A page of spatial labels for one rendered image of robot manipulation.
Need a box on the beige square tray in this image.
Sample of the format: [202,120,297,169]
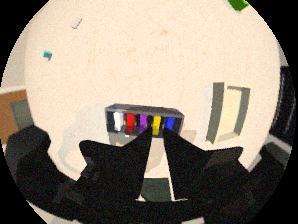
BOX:
[206,81,251,145]

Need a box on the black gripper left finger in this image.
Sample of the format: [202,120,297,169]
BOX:
[78,127,153,200]

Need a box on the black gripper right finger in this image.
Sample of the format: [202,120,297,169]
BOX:
[162,127,243,200]

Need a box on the lime green cube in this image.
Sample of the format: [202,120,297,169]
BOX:
[229,0,249,11]

